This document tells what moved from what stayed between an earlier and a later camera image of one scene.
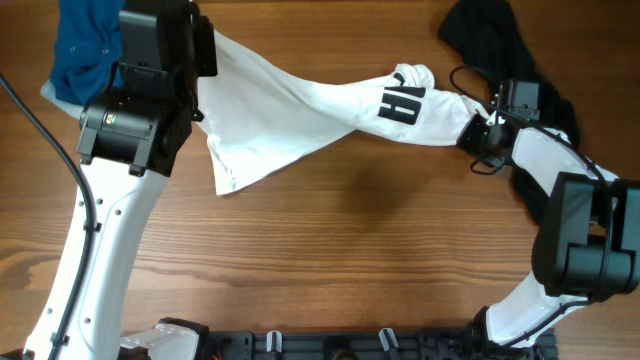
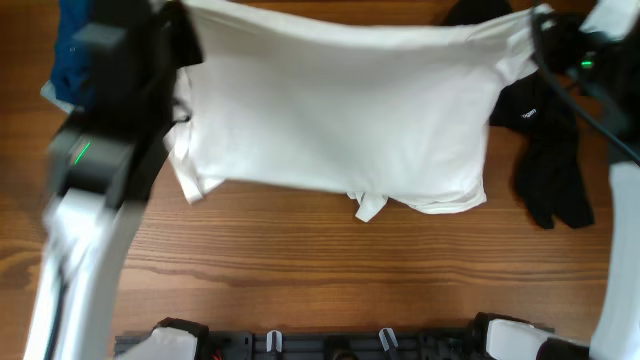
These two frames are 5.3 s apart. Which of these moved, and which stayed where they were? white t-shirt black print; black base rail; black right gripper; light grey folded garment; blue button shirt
Moved: black right gripper; white t-shirt black print
Stayed: black base rail; light grey folded garment; blue button shirt
